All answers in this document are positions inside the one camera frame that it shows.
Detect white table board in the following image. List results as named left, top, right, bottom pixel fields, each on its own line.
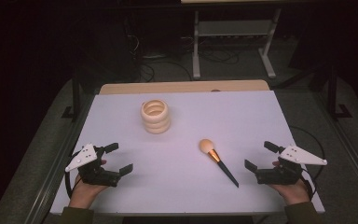
left=49, top=90, right=326, bottom=217

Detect black floor cables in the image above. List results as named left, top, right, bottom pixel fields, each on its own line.
left=122, top=18, right=241, bottom=83

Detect person's left hand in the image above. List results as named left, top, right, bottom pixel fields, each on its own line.
left=69, top=159, right=108, bottom=210

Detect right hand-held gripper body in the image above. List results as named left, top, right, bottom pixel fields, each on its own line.
left=255, top=145, right=328, bottom=186

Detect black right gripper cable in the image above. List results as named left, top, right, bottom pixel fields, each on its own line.
left=288, top=125, right=326, bottom=201

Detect wooden table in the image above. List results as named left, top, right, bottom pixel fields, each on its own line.
left=99, top=79, right=271, bottom=96

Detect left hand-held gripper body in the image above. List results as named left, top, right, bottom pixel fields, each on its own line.
left=64, top=143, right=121, bottom=188

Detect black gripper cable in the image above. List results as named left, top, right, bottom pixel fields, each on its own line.
left=288, top=125, right=326, bottom=201
left=63, top=151, right=82, bottom=200

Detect wooden ring holder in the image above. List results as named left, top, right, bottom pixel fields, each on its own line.
left=140, top=99, right=172, bottom=135

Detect black metal stand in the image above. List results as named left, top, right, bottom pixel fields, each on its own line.
left=326, top=63, right=354, bottom=120
left=61, top=66, right=82, bottom=121

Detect person's right hand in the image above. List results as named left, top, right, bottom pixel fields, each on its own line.
left=268, top=161, right=311, bottom=206

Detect makeup brush with dark handle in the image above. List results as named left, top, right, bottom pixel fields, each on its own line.
left=199, top=138, right=240, bottom=189

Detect white metal desk frame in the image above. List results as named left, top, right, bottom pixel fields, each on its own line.
left=191, top=8, right=283, bottom=80

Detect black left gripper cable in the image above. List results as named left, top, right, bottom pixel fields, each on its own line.
left=63, top=151, right=82, bottom=200

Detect power strip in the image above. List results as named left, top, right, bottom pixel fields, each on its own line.
left=208, top=33, right=269, bottom=41

